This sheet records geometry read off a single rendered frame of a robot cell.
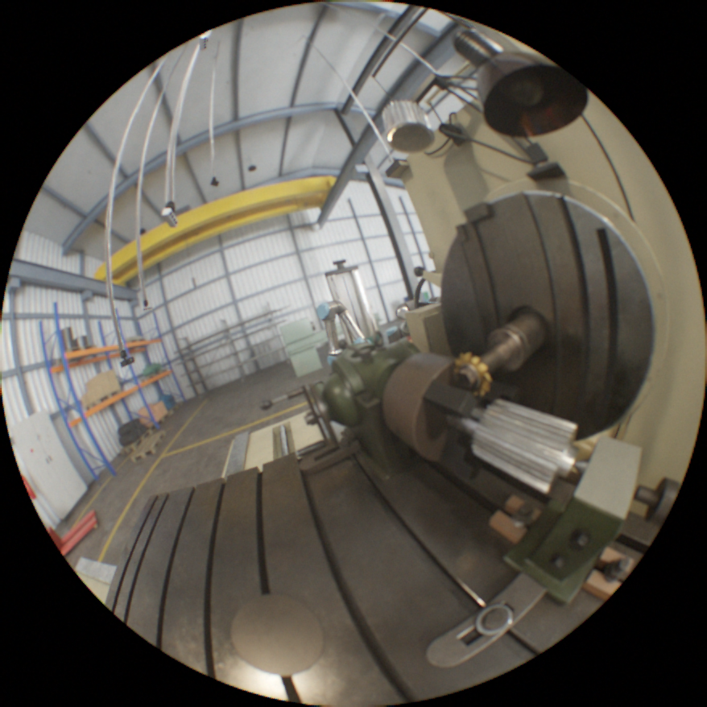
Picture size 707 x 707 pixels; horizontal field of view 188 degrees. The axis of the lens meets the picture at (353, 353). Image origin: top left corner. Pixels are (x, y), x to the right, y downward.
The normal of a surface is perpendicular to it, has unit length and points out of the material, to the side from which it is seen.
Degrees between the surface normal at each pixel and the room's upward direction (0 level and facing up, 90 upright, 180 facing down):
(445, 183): 90
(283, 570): 0
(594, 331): 90
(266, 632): 0
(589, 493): 0
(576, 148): 90
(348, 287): 90
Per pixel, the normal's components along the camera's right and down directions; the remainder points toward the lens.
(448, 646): -0.29, -0.93
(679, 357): -0.89, 0.35
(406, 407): -0.91, -0.19
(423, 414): 0.35, 0.11
